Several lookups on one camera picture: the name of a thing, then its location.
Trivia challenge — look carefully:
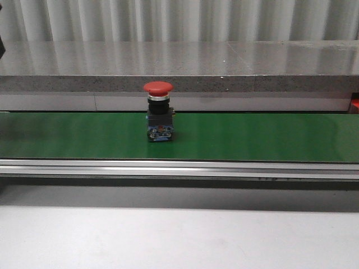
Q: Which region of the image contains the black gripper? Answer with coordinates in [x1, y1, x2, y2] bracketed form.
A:
[0, 37, 6, 59]

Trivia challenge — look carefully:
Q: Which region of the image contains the red push button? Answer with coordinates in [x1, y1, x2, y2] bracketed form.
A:
[144, 81, 175, 142]

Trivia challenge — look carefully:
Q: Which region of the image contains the white curtain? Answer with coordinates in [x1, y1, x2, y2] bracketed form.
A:
[1, 0, 358, 41]

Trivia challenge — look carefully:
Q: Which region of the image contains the green conveyor belt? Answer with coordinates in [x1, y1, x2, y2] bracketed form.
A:
[1, 112, 358, 163]

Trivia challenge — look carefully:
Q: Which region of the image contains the grey stone counter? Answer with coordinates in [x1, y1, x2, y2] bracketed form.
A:
[1, 40, 358, 112]

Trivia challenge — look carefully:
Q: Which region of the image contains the red object behind belt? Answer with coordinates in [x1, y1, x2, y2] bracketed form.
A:
[348, 99, 359, 114]

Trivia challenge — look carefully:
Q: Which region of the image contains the aluminium conveyor frame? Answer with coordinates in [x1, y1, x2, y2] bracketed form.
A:
[1, 159, 358, 191]

